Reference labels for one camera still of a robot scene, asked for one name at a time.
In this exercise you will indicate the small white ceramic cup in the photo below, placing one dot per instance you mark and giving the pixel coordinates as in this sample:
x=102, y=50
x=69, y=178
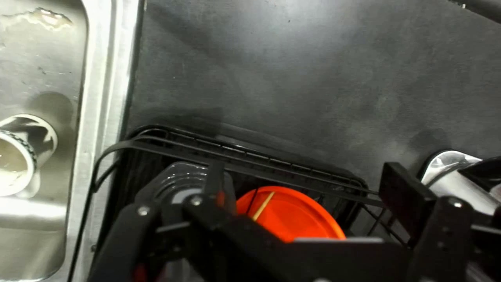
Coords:
x=15, y=161

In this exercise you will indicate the stainless steel sink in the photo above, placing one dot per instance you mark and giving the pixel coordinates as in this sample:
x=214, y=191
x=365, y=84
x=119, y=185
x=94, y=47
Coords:
x=47, y=78

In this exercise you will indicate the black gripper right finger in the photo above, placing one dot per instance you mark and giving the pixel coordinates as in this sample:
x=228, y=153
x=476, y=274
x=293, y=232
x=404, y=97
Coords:
x=448, y=244

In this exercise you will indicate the orange plastic plate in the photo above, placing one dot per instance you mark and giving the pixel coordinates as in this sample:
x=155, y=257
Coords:
x=297, y=213

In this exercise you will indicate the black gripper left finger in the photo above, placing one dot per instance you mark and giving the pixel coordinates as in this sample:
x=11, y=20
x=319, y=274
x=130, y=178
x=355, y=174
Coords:
x=172, y=244

